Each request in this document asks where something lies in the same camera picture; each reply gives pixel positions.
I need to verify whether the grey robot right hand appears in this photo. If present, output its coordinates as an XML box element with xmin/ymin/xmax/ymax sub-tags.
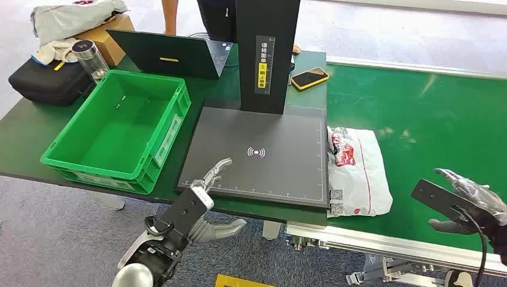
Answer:
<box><xmin>427</xmin><ymin>168</ymin><xmax>507</xmax><ymax>236</ymax></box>

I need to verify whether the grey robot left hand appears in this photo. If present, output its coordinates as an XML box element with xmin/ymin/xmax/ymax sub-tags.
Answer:
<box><xmin>189</xmin><ymin>157</ymin><xmax>247</xmax><ymax>245</ymax></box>

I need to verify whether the white plastic package red print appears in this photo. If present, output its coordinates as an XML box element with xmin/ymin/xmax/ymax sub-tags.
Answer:
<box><xmin>326</xmin><ymin>126</ymin><xmax>393</xmax><ymax>219</ymax></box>

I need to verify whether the black inbound scanner machine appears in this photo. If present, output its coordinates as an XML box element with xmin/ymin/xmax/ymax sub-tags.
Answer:
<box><xmin>176</xmin><ymin>0</ymin><xmax>331</xmax><ymax>210</ymax></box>

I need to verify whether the green conveyor belt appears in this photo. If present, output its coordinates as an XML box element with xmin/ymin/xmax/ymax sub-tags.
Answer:
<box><xmin>325</xmin><ymin>63</ymin><xmax>507</xmax><ymax>254</ymax></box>

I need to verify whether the brown cardboard box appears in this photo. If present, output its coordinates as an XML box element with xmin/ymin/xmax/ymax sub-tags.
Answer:
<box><xmin>75</xmin><ymin>14</ymin><xmax>136</xmax><ymax>68</ymax></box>

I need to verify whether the smartphone in yellow case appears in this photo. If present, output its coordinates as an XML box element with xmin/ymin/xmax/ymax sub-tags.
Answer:
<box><xmin>290</xmin><ymin>66</ymin><xmax>329</xmax><ymax>91</ymax></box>

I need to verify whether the yellow floor marker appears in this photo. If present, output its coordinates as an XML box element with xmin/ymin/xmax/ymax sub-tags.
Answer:
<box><xmin>215</xmin><ymin>274</ymin><xmax>278</xmax><ymax>287</ymax></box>

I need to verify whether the white table leg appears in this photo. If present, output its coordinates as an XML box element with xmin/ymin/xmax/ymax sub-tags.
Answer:
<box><xmin>88</xmin><ymin>191</ymin><xmax>126</xmax><ymax>210</ymax></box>
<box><xmin>262</xmin><ymin>220</ymin><xmax>283</xmax><ymax>241</ymax></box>

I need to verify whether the person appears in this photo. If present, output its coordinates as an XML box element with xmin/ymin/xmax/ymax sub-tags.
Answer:
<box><xmin>161</xmin><ymin>0</ymin><xmax>302</xmax><ymax>54</ymax></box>

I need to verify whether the black laptop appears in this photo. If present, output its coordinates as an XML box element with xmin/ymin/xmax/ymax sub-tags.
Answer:
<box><xmin>106</xmin><ymin>28</ymin><xmax>234</xmax><ymax>80</ymax></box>

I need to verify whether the green plastic crate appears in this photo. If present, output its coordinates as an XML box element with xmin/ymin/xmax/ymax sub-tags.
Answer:
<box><xmin>40</xmin><ymin>69</ymin><xmax>192</xmax><ymax>196</ymax></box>

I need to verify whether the clear bottle black lid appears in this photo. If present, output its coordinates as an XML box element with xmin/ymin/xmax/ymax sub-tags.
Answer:
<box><xmin>71</xmin><ymin>39</ymin><xmax>109</xmax><ymax>84</ymax></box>

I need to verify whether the grey plastic parcel bag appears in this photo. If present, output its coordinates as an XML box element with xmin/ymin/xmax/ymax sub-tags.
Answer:
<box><xmin>30</xmin><ymin>0</ymin><xmax>129</xmax><ymax>46</ymax></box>

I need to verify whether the black zip carrying case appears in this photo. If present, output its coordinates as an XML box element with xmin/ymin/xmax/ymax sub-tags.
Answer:
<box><xmin>8</xmin><ymin>58</ymin><xmax>94</xmax><ymax>107</ymax></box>

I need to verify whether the white crumpled cloth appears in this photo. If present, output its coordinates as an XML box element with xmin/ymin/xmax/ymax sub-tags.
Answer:
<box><xmin>31</xmin><ymin>37</ymin><xmax>82</xmax><ymax>66</ymax></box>

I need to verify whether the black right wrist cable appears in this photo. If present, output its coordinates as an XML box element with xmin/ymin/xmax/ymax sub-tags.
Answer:
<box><xmin>454</xmin><ymin>205</ymin><xmax>488</xmax><ymax>287</ymax></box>

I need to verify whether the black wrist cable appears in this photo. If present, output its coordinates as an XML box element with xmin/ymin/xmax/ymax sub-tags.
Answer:
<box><xmin>454</xmin><ymin>205</ymin><xmax>488</xmax><ymax>287</ymax></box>
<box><xmin>144</xmin><ymin>215</ymin><xmax>175</xmax><ymax>239</ymax></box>

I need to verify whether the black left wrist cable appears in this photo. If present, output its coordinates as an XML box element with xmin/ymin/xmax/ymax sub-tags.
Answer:
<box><xmin>144</xmin><ymin>215</ymin><xmax>175</xmax><ymax>239</ymax></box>

